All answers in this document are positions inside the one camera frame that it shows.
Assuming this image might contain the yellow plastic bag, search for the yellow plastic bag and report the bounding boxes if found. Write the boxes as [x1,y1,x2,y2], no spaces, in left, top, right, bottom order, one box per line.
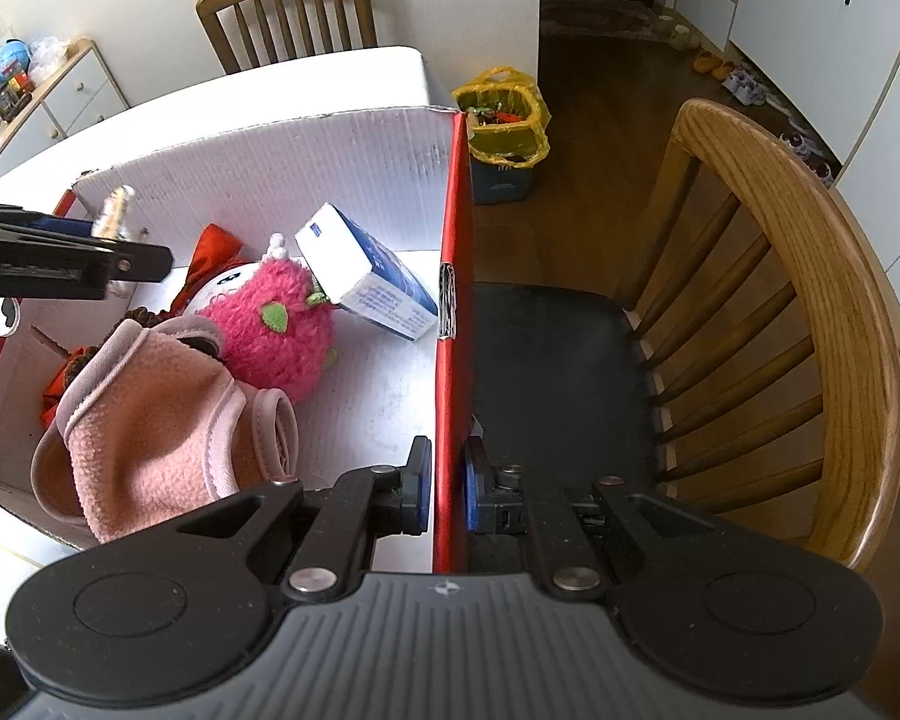
[451,66,552,166]

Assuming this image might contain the pair of white sneakers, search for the pair of white sneakers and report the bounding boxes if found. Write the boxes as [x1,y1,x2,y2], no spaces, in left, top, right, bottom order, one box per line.
[724,69,770,104]

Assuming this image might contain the pink fluffy plush toy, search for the pink fluffy plush toy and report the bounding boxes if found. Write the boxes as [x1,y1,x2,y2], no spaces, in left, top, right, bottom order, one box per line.
[195,234,338,400]

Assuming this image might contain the black seat cushion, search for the black seat cushion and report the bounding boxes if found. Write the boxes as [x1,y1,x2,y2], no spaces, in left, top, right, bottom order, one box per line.
[469,283,665,563]

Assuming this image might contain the pile of small toys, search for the pile of small toys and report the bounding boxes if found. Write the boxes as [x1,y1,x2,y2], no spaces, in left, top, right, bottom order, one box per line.
[0,71,35,136]

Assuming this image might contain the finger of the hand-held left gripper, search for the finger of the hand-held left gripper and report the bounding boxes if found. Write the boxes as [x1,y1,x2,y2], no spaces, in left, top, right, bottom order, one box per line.
[0,236,175,302]
[0,202,95,237]

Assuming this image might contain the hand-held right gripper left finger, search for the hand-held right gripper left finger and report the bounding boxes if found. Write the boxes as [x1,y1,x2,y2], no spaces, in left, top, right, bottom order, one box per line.
[176,435,434,605]

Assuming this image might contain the small clear bottle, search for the small clear bottle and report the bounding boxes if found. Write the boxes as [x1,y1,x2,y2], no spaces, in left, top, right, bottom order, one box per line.
[92,186,149,245]

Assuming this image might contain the blue-grey waste bin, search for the blue-grey waste bin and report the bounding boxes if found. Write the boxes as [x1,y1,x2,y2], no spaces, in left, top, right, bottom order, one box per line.
[470,154,535,205]

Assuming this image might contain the dark patterned doormat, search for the dark patterned doormat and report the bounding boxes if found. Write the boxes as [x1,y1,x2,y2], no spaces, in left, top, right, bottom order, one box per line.
[540,0,672,44]

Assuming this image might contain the pair of dark-trimmed sneakers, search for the pair of dark-trimmed sneakers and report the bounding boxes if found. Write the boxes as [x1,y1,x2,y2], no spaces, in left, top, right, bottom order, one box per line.
[780,131,837,185]

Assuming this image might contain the red and white plush doll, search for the red and white plush doll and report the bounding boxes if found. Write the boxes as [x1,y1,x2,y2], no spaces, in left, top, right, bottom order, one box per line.
[166,223,263,316]

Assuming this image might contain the brown yarn hair doll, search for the brown yarn hair doll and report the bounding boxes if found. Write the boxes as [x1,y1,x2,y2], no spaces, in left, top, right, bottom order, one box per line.
[41,305,230,428]

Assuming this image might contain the pink fleece garment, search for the pink fleece garment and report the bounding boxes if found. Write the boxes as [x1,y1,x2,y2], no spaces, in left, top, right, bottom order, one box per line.
[30,319,301,545]

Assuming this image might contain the blue and white carton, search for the blue and white carton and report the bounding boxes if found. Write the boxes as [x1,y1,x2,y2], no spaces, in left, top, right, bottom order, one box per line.
[294,202,440,344]

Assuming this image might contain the wooden chair with curved back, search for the wooden chair with curved back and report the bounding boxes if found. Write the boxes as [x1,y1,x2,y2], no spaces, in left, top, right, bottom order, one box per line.
[461,97,900,575]

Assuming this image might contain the clear plastic bag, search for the clear plastic bag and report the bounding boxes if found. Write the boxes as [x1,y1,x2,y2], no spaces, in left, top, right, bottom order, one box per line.
[28,36,72,80]

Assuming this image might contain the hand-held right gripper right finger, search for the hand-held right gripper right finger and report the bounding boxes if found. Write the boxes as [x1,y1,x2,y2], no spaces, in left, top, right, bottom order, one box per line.
[461,436,710,605]

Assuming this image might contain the white and wood sideboard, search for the white and wood sideboard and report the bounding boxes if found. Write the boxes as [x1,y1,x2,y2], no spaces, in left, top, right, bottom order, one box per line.
[0,37,130,188]

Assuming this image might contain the white wall cabinet unit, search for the white wall cabinet unit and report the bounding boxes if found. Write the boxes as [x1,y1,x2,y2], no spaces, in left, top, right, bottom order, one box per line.
[675,0,900,286]

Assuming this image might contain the red and white cardboard box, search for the red and white cardboard box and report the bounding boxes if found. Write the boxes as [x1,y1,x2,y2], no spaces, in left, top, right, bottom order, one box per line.
[0,106,475,575]

